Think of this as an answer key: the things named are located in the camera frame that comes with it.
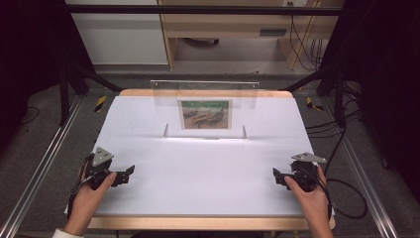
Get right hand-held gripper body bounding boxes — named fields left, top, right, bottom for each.
left=289, top=152, right=328, bottom=193

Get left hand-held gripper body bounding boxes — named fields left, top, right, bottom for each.
left=84, top=147, right=124, bottom=191

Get clear acrylic frame plate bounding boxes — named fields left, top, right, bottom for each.
left=150, top=79, right=261, bottom=140

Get printed picture card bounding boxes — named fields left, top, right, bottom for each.
left=177, top=98, right=234, bottom=131

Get person's right hand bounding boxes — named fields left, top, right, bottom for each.
left=283, top=165, right=332, bottom=230

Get person's left hand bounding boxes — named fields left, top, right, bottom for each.
left=63, top=164, right=118, bottom=237

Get left yellow clamp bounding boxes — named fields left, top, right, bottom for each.
left=94, top=95, right=108, bottom=113

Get yellow clamp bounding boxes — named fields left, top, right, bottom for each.
left=305, top=96, right=325, bottom=112
left=94, top=95, right=108, bottom=113

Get right yellow clamp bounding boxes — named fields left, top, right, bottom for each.
left=305, top=96, right=325, bottom=112

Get white table cover sheet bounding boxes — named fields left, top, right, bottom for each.
left=64, top=94, right=335, bottom=218

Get black metal stand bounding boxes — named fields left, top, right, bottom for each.
left=58, top=61, right=124, bottom=127
left=282, top=64, right=347, bottom=129

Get dark curtain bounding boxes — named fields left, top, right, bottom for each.
left=0, top=0, right=97, bottom=157
left=320, top=0, right=420, bottom=201

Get white cabinet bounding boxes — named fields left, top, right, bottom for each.
left=64, top=0, right=169, bottom=65

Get wooden desk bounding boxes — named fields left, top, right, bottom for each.
left=157, top=0, right=345, bottom=71

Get black horizontal bar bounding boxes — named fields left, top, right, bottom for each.
left=64, top=4, right=345, bottom=17

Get left hand-held gripper cable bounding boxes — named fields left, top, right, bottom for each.
left=66, top=153, right=95, bottom=221

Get hand-held gripper cable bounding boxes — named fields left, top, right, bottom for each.
left=307, top=127, right=368, bottom=220
left=66, top=153, right=95, bottom=221

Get black floor cables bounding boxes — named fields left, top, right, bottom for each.
left=304, top=108, right=363, bottom=140

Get aluminium floor rail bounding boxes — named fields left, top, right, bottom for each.
left=0, top=94, right=84, bottom=238
left=320, top=94, right=400, bottom=238

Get right hand-held gripper cable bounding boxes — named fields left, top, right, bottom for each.
left=307, top=127, right=368, bottom=220

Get thin black floor cable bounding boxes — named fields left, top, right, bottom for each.
left=20, top=105, right=41, bottom=126

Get bundle of black cables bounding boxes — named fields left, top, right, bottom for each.
left=288, top=1, right=327, bottom=71

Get black hose under desk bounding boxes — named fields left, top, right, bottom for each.
left=182, top=37, right=220, bottom=47

